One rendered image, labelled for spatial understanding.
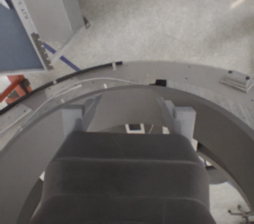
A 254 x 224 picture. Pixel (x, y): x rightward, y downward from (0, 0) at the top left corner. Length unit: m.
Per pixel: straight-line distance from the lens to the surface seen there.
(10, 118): 0.92
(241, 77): 0.83
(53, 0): 1.21
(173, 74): 0.88
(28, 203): 1.06
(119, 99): 0.77
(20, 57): 1.00
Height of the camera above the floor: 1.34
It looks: 49 degrees down
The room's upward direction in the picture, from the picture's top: 167 degrees counter-clockwise
